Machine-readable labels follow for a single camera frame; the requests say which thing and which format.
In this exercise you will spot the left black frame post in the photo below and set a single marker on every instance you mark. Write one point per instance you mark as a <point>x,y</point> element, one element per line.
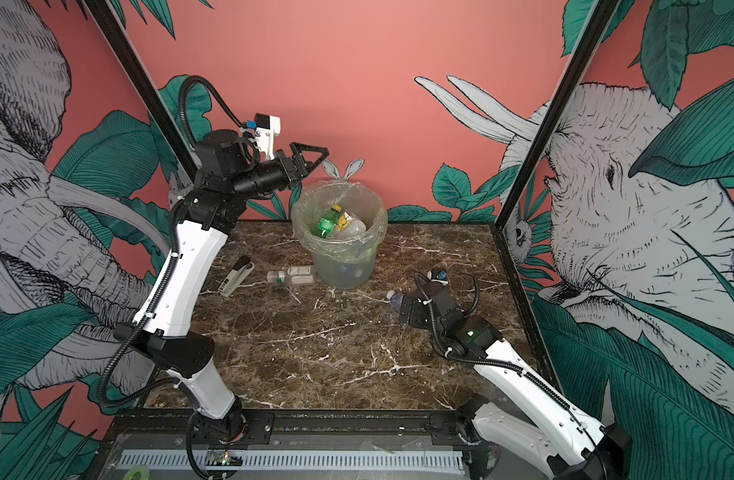
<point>114,33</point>

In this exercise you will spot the clear bottle green red label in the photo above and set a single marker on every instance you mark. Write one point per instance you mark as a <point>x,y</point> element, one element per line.
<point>344,221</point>

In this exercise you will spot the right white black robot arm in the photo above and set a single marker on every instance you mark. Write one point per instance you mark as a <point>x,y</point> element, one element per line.
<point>556,436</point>

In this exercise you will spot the grey mesh waste bin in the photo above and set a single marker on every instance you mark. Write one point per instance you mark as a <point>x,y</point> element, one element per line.
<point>343,275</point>

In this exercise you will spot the clear plastic bin liner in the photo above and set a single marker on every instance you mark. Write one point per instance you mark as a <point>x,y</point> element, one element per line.
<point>354,198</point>

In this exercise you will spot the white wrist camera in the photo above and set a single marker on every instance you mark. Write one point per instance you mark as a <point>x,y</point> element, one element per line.
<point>438,274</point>
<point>265,129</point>

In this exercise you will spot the white slotted cable duct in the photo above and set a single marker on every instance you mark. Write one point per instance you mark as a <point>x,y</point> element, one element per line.
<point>266,460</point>

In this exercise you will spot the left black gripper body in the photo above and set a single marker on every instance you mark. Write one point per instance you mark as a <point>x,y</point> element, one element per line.
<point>267,178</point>

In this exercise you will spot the clear bottle white cap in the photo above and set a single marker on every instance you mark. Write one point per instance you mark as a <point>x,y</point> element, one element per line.
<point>395,300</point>

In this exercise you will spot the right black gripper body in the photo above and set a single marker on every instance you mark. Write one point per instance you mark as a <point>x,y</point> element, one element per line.
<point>420,318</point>

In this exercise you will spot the black frame post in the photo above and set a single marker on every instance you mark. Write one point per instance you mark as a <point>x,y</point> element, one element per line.
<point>595,27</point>
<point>114,33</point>

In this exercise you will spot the white bottle red label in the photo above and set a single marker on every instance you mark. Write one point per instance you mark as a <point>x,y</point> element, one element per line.
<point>355,229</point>

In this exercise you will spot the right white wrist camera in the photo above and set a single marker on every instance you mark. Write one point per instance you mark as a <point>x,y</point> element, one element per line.
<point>438,274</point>

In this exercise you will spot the clear bottle green cap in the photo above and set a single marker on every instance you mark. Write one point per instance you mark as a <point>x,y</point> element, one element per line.
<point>293,276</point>

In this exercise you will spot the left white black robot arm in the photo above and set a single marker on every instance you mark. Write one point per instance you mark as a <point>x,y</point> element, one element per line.
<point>237,166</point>

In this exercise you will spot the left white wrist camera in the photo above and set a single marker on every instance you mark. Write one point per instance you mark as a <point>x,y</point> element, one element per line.
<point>265,129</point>

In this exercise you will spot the right black frame post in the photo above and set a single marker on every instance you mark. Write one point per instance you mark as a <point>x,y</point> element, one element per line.
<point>595,27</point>

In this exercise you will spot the black front rail frame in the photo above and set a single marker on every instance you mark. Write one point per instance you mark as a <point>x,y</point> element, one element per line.
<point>299,430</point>

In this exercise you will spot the green soda bottle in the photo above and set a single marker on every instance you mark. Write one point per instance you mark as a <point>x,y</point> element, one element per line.
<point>328,222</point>

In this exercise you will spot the grey stapler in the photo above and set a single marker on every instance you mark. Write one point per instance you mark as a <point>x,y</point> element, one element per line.
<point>241,269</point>

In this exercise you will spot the green tape roll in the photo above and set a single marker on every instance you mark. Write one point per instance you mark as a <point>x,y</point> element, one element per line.
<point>137,473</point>

